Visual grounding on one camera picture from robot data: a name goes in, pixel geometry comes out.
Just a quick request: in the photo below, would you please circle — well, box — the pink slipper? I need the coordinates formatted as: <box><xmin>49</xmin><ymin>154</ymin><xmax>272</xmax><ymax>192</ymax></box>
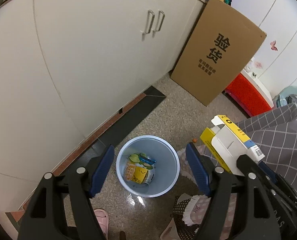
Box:
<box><xmin>94</xmin><ymin>209</ymin><xmax>109</xmax><ymax>239</ymax></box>

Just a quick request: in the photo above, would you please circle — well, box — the yellow white carton box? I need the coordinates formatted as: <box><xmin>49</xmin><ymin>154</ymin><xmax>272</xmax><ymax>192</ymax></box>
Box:
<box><xmin>200</xmin><ymin>115</ymin><xmax>264</xmax><ymax>176</ymax></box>

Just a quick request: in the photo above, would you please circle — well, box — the teal bunk bed frame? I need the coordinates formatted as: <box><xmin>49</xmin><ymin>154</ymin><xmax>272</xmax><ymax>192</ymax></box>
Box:
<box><xmin>274</xmin><ymin>86</ymin><xmax>297</xmax><ymax>107</ymax></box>

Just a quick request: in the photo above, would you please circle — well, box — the light blue plastic trash bin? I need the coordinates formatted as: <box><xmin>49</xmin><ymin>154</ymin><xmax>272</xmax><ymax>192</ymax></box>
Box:
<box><xmin>116</xmin><ymin>135</ymin><xmax>180</xmax><ymax>198</ymax></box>

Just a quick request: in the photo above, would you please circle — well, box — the tall brown cardboard box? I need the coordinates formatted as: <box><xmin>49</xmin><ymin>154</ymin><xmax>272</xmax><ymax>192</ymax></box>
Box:
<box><xmin>171</xmin><ymin>0</ymin><xmax>267</xmax><ymax>106</ymax></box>

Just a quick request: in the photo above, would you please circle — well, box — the long white low cabinet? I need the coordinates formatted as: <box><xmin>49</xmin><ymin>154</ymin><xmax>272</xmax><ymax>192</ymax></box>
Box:
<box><xmin>0</xmin><ymin>0</ymin><xmax>203</xmax><ymax>212</ymax></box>

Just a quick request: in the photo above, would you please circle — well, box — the red storage box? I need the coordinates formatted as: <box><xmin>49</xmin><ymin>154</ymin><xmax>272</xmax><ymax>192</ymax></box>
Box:
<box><xmin>225</xmin><ymin>74</ymin><xmax>273</xmax><ymax>116</ymax></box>

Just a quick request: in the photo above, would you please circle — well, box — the yellow snack bag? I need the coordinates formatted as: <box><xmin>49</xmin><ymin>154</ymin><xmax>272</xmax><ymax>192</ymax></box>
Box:
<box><xmin>123</xmin><ymin>160</ymin><xmax>155</xmax><ymax>185</ymax></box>

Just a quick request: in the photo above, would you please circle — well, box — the blue snack wrapper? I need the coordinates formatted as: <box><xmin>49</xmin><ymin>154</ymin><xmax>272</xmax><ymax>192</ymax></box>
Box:
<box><xmin>139</xmin><ymin>155</ymin><xmax>156</xmax><ymax>165</ymax></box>

